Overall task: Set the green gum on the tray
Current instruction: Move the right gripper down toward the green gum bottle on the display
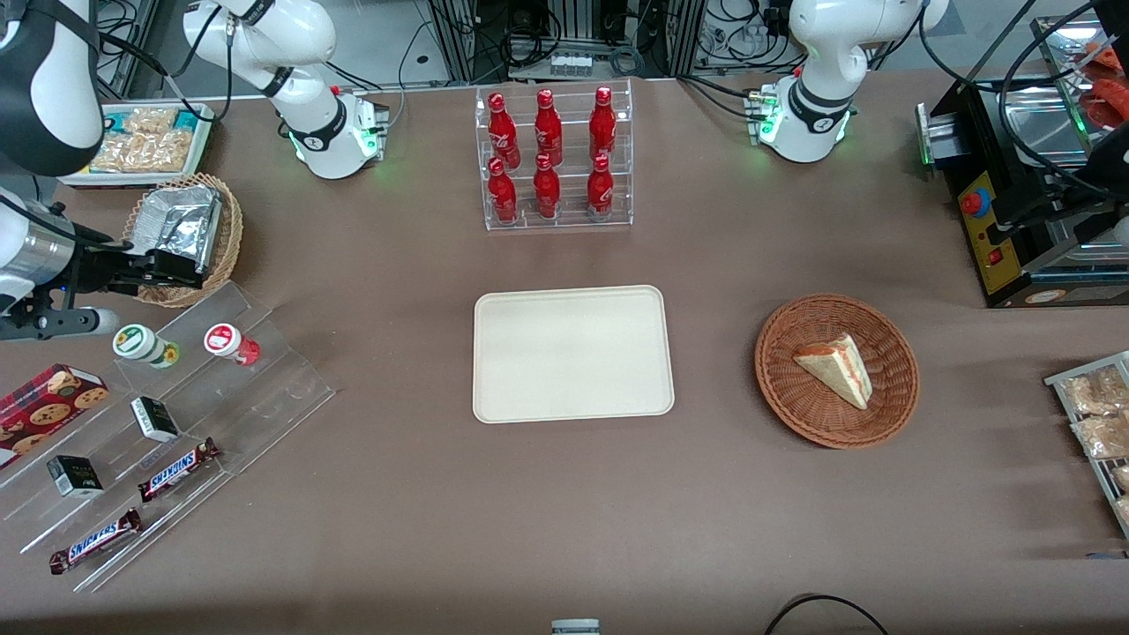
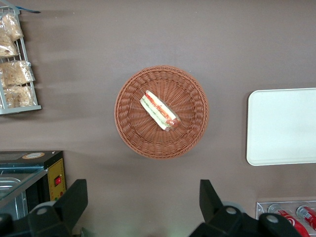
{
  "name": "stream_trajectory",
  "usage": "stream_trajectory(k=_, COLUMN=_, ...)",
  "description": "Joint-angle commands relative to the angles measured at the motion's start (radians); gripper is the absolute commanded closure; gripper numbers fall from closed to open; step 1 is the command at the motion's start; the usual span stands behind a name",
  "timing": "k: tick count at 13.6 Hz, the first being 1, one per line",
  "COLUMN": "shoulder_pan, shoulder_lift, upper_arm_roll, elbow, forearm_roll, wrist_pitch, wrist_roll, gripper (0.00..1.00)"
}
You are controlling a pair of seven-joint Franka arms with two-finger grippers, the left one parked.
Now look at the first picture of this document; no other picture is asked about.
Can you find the light tan wicker basket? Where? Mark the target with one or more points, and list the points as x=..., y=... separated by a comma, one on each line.
x=231, y=231

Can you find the brown round wicker basket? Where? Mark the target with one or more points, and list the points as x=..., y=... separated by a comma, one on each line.
x=794, y=388

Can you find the clear acrylic bottle rack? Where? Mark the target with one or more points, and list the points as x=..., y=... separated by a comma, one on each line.
x=617, y=185

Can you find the white snack bin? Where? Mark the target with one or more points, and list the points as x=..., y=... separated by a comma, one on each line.
x=150, y=141

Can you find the black machine with red button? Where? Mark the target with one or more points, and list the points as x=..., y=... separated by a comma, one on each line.
x=1005, y=247

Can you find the small black box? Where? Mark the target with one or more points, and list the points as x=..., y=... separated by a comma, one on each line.
x=75, y=476
x=154, y=419

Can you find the small grey block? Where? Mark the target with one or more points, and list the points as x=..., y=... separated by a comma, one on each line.
x=575, y=627

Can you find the white power strip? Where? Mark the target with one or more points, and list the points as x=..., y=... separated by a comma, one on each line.
x=571, y=63

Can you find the beige plastic tray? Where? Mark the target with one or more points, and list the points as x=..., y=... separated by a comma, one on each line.
x=571, y=353

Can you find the wrapped sandwich wedge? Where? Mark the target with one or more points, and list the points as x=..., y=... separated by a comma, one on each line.
x=838, y=369

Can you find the red cookie box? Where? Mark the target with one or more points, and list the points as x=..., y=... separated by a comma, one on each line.
x=53, y=397

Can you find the red cola bottle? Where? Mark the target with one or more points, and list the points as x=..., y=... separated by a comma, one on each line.
x=600, y=189
x=602, y=125
x=502, y=194
x=546, y=190
x=501, y=132
x=548, y=130

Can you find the brown Snickers bar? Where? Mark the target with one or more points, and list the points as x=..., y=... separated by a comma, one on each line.
x=176, y=469
x=95, y=541

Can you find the stainless steel tray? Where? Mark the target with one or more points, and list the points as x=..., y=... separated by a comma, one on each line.
x=1041, y=123

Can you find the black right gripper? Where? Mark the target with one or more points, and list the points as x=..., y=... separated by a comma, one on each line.
x=99, y=269

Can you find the clear acrylic stepped stand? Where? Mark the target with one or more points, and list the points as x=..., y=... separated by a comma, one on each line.
x=265, y=388

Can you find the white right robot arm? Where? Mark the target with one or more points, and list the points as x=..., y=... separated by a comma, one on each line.
x=53, y=88

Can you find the green lid gum bottle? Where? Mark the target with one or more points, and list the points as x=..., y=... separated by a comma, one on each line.
x=141, y=344

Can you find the silver foil bag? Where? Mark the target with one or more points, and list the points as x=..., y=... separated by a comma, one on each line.
x=181, y=216

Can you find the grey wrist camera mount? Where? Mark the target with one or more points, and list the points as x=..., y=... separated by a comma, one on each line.
x=62, y=322

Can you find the clear bag of crackers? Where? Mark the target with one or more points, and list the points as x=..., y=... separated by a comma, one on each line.
x=1094, y=392
x=1102, y=437

